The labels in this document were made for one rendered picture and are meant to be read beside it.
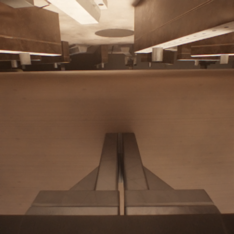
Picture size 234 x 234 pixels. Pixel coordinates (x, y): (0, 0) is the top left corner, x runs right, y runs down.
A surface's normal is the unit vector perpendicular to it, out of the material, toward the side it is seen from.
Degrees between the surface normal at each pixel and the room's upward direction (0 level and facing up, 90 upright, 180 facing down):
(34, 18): 90
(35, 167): 90
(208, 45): 90
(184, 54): 90
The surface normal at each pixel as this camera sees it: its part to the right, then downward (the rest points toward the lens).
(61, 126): -0.02, 0.28
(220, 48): -0.54, 0.24
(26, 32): 0.85, 0.14
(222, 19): -0.98, 0.07
